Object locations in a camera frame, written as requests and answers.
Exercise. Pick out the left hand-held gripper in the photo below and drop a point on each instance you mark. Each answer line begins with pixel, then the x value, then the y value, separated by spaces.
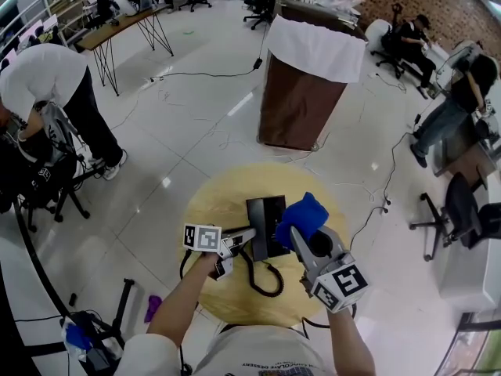
pixel 203 238

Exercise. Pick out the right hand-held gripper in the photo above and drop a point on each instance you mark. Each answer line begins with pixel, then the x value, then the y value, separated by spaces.
pixel 339 285

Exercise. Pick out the black telephone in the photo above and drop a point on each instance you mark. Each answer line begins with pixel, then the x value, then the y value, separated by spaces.
pixel 265 225

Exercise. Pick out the blue cloth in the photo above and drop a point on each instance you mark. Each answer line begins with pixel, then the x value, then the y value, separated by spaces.
pixel 302 218

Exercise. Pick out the person's left forearm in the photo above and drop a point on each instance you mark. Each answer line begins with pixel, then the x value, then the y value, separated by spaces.
pixel 180 300

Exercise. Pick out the person's right forearm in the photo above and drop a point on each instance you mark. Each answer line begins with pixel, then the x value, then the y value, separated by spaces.
pixel 350 343

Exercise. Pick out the white cloth cover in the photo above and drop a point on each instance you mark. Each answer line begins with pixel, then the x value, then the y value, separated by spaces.
pixel 317 49

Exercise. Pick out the purple rag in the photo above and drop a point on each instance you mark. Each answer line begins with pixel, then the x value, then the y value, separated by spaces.
pixel 152 308

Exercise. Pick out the person's white shirt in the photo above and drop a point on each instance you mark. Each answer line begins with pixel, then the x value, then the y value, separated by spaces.
pixel 258 353

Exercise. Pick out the black tripod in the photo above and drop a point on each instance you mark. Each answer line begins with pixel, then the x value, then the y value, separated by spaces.
pixel 117 319

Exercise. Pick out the blue glove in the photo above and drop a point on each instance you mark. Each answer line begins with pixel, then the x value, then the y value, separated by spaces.
pixel 76 336

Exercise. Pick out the brown cabinet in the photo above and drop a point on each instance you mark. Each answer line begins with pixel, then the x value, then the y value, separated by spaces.
pixel 299 100

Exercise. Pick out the wooden desk with black legs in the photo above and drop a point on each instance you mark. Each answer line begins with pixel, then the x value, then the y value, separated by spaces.
pixel 117 27

